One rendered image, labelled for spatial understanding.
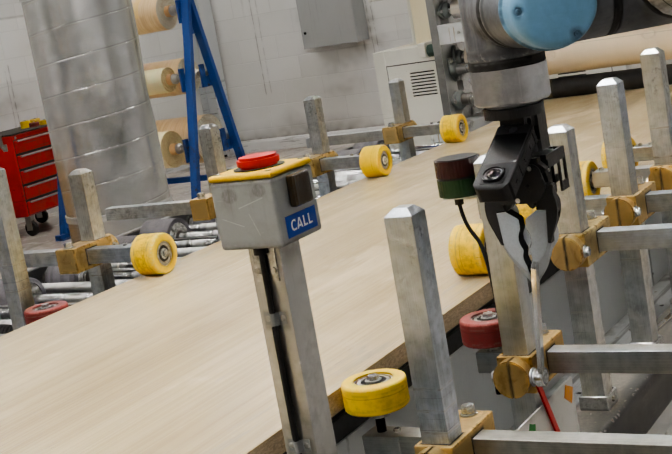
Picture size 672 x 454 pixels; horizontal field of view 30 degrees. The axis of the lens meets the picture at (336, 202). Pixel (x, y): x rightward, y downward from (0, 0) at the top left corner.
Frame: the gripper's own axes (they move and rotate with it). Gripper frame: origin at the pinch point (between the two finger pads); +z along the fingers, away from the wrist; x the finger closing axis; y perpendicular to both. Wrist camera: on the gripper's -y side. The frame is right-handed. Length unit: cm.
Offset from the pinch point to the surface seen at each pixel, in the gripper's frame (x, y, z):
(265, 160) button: 6.1, -41.4, -23.1
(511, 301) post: 7.1, 8.6, 6.2
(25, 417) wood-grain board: 62, -25, 10
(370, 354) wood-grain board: 24.2, 0.1, 10.3
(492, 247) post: 8.6, 8.6, -1.1
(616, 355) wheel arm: -4.3, 12.7, 14.9
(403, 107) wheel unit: 116, 192, 2
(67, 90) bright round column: 320, 274, -11
